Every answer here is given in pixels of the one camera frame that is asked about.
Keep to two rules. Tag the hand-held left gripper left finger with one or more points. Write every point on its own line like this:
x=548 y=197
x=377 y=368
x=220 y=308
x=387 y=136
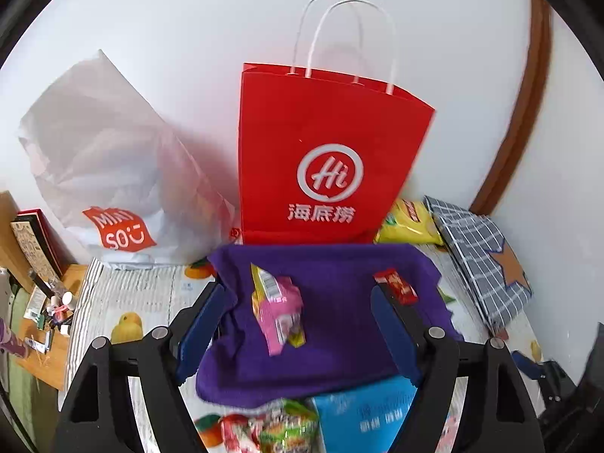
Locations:
x=200 y=335

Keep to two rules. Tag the green cloth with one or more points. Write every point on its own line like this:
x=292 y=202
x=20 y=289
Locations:
x=19 y=387

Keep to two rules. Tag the blue tissue pack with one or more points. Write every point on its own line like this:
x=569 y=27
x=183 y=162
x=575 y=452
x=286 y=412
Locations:
x=363 y=415

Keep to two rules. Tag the brown door frame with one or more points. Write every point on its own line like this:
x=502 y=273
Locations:
x=524 y=118

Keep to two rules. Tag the grey plaid cloth bag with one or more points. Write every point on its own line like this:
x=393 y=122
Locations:
x=476 y=255

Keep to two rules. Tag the red paper bag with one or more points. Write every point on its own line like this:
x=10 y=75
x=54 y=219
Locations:
x=330 y=127

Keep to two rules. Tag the wooden nightstand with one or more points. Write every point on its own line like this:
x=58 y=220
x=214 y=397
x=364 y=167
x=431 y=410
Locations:
x=47 y=368

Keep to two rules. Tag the white plastic bag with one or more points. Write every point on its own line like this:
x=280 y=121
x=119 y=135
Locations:
x=104 y=151

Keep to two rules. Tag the purple towel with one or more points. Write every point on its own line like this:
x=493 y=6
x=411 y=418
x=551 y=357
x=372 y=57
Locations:
x=339 y=330

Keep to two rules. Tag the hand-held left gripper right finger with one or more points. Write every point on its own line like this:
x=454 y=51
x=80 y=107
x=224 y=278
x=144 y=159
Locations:
x=391 y=335

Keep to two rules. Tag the pink and yellow snack packet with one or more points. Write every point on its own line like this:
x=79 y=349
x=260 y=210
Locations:
x=278 y=311

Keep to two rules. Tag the green snack packet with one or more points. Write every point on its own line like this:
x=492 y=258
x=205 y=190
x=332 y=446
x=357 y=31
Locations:
x=288 y=429

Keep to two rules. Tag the pile of small toiletries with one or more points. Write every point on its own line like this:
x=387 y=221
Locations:
x=52 y=309

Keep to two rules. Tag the red and white candy packet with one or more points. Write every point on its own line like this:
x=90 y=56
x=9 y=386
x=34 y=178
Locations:
x=236 y=434

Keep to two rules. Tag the purple bottle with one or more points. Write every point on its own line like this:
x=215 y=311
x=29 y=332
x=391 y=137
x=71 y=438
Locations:
x=12 y=337

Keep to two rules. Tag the fruit print bedsheet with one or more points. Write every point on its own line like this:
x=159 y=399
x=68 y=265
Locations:
x=137 y=292

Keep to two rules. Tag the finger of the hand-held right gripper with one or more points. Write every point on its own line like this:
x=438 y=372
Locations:
x=528 y=365

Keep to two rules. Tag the red patterned box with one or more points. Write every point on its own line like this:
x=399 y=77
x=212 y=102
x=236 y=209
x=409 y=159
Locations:
x=33 y=245

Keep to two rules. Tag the yellow chip bag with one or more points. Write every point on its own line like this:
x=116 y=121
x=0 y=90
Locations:
x=408 y=226

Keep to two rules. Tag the wooden headboard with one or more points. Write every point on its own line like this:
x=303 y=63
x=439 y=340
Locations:
x=9 y=226

